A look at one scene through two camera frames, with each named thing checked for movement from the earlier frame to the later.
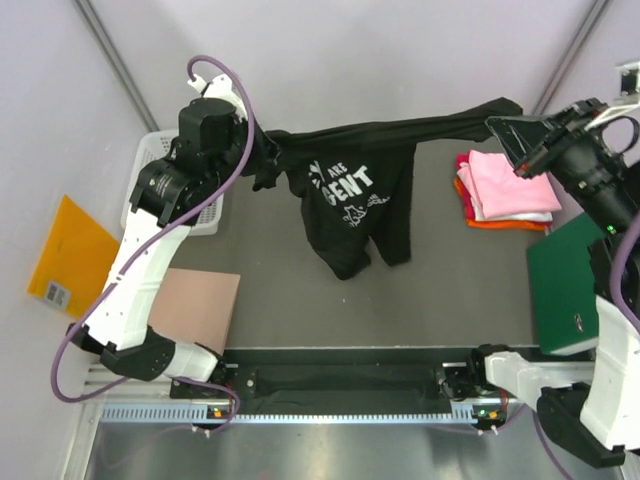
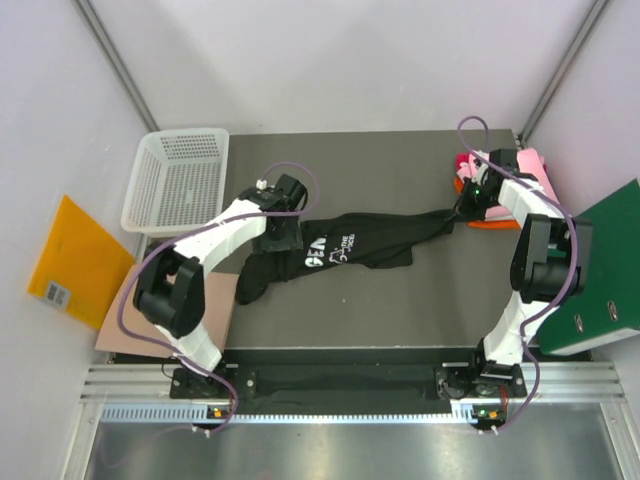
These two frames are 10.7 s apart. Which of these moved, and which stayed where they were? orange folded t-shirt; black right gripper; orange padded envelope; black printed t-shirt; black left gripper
Moved: black right gripper; black printed t-shirt; black left gripper
Stayed: orange padded envelope; orange folded t-shirt
